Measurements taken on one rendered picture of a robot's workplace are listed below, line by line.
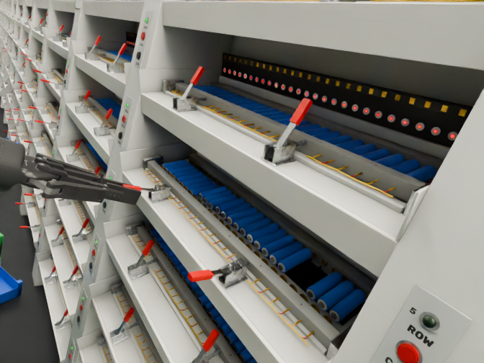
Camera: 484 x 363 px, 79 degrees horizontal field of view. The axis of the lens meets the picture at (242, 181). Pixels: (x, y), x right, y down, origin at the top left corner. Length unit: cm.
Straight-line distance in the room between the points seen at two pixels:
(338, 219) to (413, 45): 17
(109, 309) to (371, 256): 76
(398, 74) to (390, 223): 29
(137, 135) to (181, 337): 45
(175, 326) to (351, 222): 44
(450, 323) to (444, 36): 23
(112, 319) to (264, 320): 56
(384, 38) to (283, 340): 35
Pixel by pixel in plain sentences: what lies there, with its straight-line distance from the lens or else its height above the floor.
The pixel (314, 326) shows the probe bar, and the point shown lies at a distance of 41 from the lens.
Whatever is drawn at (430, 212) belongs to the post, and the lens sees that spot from 28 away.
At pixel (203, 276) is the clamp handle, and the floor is 95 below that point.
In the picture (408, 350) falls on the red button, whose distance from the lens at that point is 31.
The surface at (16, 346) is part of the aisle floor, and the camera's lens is 159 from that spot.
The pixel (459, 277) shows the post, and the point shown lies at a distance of 29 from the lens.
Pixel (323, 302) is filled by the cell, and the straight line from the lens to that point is 45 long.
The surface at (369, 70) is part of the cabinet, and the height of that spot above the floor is 129.
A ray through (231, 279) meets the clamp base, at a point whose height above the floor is 94.
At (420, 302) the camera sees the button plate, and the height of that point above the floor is 108.
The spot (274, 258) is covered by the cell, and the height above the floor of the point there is 97.
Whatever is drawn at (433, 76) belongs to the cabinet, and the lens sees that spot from 52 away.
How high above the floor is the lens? 119
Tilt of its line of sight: 16 degrees down
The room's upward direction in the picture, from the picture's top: 20 degrees clockwise
